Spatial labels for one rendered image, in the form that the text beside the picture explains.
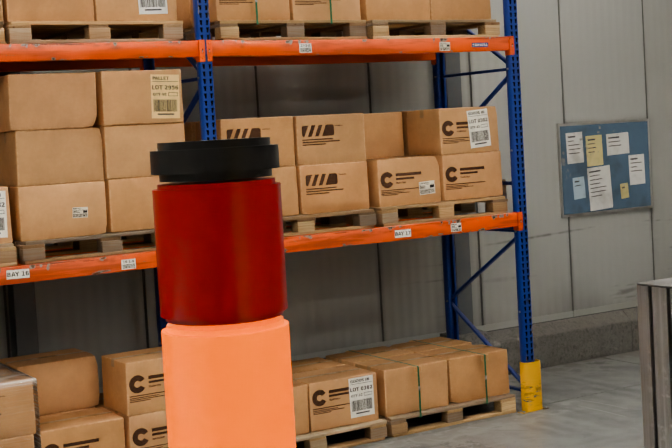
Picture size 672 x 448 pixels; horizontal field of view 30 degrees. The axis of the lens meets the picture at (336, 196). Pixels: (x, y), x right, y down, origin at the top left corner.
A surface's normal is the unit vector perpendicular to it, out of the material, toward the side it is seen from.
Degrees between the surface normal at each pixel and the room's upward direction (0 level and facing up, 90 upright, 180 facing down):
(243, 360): 90
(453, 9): 93
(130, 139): 87
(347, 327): 90
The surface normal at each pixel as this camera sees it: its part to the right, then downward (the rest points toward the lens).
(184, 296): -0.43, 0.07
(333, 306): 0.51, 0.02
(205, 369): -0.19, 0.06
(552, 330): 0.27, -0.78
